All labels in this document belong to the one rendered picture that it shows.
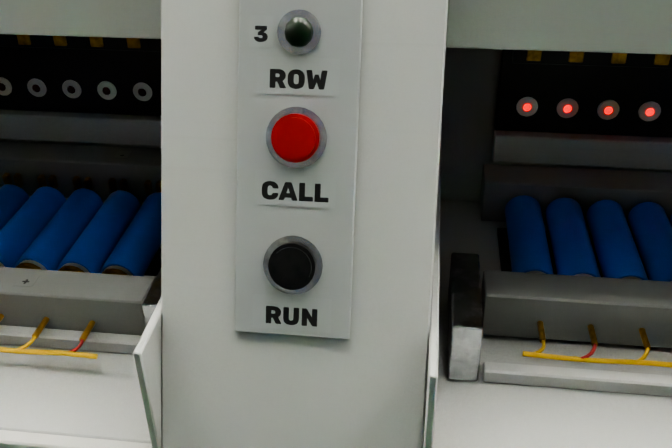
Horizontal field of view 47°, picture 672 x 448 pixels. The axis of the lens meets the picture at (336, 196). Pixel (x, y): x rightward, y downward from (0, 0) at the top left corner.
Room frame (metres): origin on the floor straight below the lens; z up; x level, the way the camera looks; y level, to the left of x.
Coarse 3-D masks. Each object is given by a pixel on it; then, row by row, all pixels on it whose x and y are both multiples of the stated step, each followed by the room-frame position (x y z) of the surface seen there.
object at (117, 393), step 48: (144, 144) 0.43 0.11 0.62; (144, 336) 0.25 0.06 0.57; (0, 384) 0.29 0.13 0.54; (48, 384) 0.29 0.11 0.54; (96, 384) 0.29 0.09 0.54; (144, 384) 0.25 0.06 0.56; (0, 432) 0.27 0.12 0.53; (48, 432) 0.27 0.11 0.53; (96, 432) 0.27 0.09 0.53; (144, 432) 0.27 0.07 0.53
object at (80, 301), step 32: (0, 288) 0.31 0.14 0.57; (32, 288) 0.31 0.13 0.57; (64, 288) 0.31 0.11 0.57; (96, 288) 0.31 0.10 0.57; (128, 288) 0.31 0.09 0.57; (0, 320) 0.31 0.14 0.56; (32, 320) 0.32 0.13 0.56; (64, 320) 0.31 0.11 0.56; (96, 320) 0.31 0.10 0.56; (128, 320) 0.31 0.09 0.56; (32, 352) 0.30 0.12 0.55; (64, 352) 0.30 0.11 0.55
